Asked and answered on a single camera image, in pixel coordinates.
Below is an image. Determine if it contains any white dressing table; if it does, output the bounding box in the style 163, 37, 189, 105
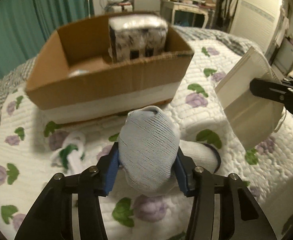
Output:
160, 1, 215, 29

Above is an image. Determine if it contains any teal curtain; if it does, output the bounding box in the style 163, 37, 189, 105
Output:
0, 0, 94, 79

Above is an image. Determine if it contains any white green yarn bundle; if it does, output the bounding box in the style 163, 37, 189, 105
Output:
50, 131, 86, 175

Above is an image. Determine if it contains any grey mini fridge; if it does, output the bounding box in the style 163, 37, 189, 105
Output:
132, 0, 161, 12

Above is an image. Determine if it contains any brown cardboard box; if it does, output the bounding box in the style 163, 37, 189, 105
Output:
25, 12, 194, 124

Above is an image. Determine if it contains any white wardrobe door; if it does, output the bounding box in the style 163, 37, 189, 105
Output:
229, 0, 283, 53

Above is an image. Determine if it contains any black white patterned tissue pack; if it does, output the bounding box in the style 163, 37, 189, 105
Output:
109, 14, 168, 63

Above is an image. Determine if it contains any light blue sock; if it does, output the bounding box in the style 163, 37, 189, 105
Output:
117, 106, 221, 197

